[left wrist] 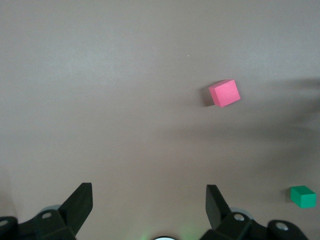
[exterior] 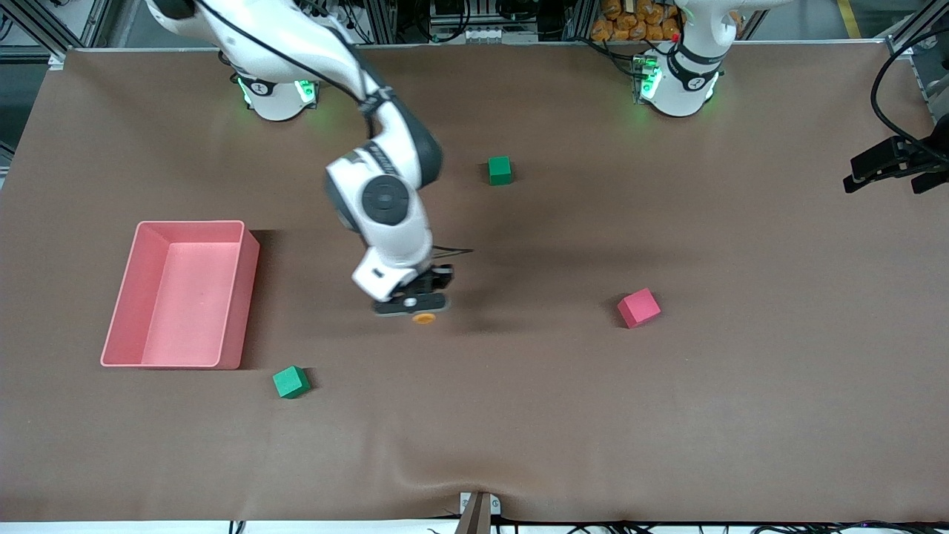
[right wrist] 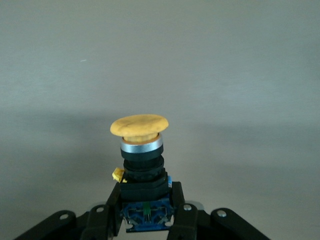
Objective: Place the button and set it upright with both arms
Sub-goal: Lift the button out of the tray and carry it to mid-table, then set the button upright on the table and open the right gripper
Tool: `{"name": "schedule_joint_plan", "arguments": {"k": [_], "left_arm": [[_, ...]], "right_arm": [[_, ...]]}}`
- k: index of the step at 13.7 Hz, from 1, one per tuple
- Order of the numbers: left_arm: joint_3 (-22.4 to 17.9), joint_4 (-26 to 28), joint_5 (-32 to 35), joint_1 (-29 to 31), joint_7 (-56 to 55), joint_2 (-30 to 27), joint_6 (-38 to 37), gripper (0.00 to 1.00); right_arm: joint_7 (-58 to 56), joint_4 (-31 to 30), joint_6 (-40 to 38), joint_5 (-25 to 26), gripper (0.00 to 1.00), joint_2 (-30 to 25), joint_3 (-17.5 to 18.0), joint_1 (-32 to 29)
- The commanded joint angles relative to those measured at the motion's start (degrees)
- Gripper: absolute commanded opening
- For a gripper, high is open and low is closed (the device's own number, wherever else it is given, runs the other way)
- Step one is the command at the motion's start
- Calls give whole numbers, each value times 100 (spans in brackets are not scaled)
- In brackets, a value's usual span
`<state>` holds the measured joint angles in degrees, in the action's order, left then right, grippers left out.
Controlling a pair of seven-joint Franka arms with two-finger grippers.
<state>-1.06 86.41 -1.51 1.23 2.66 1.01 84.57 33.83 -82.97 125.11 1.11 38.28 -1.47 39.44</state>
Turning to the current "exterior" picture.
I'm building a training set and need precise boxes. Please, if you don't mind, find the brown table cover sheet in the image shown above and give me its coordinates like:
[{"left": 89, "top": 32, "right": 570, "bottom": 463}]
[{"left": 0, "top": 43, "right": 949, "bottom": 524}]

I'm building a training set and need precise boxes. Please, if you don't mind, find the pink foam cube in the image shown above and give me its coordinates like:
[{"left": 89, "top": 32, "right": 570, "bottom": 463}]
[{"left": 617, "top": 288, "right": 662, "bottom": 329}]

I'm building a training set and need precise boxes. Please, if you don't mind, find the pink plastic tray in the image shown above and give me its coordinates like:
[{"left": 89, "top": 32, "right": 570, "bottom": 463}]
[{"left": 100, "top": 220, "right": 260, "bottom": 370}]

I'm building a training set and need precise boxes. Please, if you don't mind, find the white terminal strip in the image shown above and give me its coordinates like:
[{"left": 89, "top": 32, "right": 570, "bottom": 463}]
[{"left": 434, "top": 26, "right": 538, "bottom": 43}]

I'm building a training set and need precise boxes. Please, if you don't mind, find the bag of orange items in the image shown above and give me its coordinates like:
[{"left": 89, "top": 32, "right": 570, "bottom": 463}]
[{"left": 591, "top": 0, "right": 683, "bottom": 42}]

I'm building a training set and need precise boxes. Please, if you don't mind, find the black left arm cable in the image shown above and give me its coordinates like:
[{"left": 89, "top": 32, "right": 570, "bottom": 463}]
[{"left": 870, "top": 30, "right": 949, "bottom": 160}]

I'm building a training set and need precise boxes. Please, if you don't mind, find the aluminium frame strut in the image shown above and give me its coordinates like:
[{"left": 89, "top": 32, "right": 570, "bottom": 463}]
[
  {"left": 0, "top": 0, "right": 112, "bottom": 64},
  {"left": 886, "top": 0, "right": 949, "bottom": 56}
]

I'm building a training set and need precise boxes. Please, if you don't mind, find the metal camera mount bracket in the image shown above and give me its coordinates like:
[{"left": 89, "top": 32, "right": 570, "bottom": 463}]
[{"left": 458, "top": 491, "right": 502, "bottom": 534}]

